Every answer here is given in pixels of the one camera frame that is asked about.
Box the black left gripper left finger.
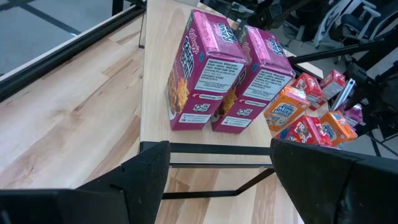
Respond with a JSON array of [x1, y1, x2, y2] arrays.
[[76, 140, 172, 224]]

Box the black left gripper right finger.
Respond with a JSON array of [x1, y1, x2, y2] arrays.
[[269, 138, 363, 224]]

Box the orange Mini Wheats cereal box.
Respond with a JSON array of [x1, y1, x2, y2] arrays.
[[263, 85, 311, 132], [320, 111, 359, 147]]

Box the red Froot Loops cereal box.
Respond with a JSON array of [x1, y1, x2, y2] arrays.
[[319, 69, 346, 101], [291, 73, 326, 111], [274, 114, 334, 147]]

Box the white office chair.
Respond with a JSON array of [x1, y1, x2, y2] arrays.
[[313, 0, 398, 49]]

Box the wooden shelf with black frame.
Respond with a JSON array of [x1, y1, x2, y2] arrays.
[[138, 0, 326, 200]]

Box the black aluminium table frame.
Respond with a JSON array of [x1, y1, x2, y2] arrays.
[[0, 4, 147, 103]]

